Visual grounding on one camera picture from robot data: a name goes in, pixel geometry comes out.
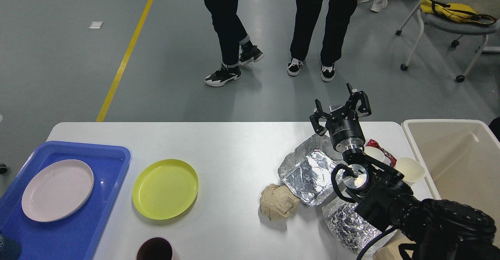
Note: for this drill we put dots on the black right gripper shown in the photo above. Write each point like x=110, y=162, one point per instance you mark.
x=344, y=132

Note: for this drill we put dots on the yellow plate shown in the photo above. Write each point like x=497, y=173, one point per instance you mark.
x=165, y=189

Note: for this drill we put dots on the pink brown cup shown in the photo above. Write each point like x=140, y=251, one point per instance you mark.
x=156, y=248

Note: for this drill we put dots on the green yellow mug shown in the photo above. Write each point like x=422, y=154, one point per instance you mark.
x=9, y=248

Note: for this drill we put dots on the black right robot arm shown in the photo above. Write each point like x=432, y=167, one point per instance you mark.
x=437, y=229

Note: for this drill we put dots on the red snack wrapper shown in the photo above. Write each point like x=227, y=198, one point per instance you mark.
x=389, y=158

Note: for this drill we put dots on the white paper cup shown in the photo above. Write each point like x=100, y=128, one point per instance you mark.
x=375, y=153

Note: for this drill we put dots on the aluminium foil tray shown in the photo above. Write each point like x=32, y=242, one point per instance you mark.
x=307, y=170

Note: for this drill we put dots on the white paper bowl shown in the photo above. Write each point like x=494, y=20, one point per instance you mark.
x=412, y=170

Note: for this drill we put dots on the crumpled brown paper ball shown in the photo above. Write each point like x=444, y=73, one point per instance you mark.
x=277, y=202

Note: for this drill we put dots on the crumpled aluminium foil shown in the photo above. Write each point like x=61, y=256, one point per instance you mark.
x=352, y=231

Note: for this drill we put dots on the beige plastic bin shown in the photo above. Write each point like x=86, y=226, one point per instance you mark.
x=462, y=158

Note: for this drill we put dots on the grey chair on wheels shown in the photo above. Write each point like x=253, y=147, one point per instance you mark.
x=490, y=7

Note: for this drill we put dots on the yellow bag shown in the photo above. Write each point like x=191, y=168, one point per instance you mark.
x=459, y=13

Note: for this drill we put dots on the person in dark jeans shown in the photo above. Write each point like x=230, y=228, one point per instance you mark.
x=235, y=44

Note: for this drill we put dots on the blue plastic tray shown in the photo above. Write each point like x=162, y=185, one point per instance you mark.
x=77, y=236

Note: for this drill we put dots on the pink plate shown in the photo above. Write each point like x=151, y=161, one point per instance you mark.
x=58, y=191

